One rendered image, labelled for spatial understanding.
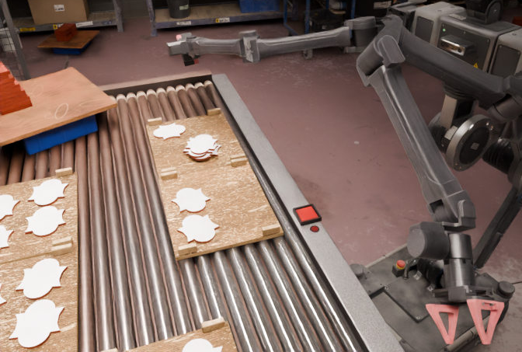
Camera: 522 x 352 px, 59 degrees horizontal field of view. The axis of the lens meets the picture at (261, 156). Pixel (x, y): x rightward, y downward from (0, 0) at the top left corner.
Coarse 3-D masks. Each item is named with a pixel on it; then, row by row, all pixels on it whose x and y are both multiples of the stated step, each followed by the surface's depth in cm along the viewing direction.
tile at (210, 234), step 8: (192, 216) 155; (200, 216) 155; (184, 224) 152; (192, 224) 152; (200, 224) 151; (208, 224) 151; (184, 232) 148; (192, 232) 148; (200, 232) 148; (208, 232) 148; (192, 240) 146; (200, 240) 145; (208, 240) 146
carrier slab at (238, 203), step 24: (216, 168) 178; (240, 168) 178; (168, 192) 167; (216, 192) 166; (240, 192) 166; (168, 216) 156; (216, 216) 156; (240, 216) 156; (264, 216) 156; (216, 240) 147; (240, 240) 146
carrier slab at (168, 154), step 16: (192, 128) 203; (208, 128) 202; (224, 128) 202; (160, 144) 193; (176, 144) 193; (224, 144) 192; (160, 160) 183; (176, 160) 183; (192, 160) 183; (208, 160) 183; (224, 160) 182; (160, 176) 174
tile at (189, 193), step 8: (184, 192) 165; (192, 192) 165; (200, 192) 165; (176, 200) 161; (184, 200) 161; (192, 200) 161; (200, 200) 161; (208, 200) 162; (184, 208) 158; (192, 208) 158; (200, 208) 158
